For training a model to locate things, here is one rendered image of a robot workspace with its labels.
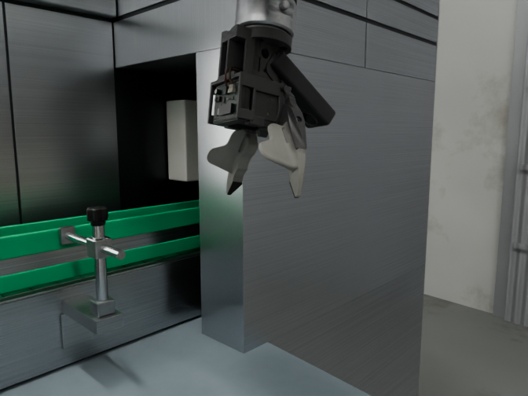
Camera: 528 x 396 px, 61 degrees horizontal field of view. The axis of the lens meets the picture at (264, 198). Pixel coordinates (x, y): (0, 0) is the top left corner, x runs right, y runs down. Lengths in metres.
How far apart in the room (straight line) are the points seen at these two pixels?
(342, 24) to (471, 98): 2.21
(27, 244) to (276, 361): 0.41
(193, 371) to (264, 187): 0.30
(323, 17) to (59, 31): 0.49
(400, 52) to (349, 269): 0.50
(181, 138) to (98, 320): 0.49
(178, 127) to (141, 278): 0.37
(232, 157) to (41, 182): 0.44
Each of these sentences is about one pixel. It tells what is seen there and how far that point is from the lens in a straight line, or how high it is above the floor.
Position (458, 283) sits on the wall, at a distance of 3.21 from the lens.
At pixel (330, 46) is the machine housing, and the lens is 0.87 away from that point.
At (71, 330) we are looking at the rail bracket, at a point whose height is 0.81.
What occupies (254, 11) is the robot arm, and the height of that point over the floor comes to 1.25.
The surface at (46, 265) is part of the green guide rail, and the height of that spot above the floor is 0.91.
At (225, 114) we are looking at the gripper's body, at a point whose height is 1.13.
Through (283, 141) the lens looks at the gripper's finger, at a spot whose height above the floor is 1.10.
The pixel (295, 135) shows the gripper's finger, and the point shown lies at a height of 1.11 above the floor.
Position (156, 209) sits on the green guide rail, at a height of 0.96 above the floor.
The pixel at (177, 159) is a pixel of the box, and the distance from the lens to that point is 1.02.
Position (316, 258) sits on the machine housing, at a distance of 0.87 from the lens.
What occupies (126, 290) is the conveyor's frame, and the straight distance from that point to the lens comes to 0.80.
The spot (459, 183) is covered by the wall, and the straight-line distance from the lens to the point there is 3.09.
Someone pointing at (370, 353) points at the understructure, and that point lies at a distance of 1.14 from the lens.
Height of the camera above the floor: 1.11
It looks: 8 degrees down
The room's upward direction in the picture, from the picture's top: straight up
